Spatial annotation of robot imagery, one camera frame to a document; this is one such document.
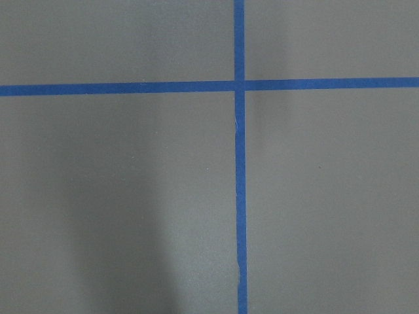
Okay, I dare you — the blue tape grid lines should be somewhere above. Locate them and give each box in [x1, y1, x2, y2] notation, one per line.
[1, 1, 418, 313]

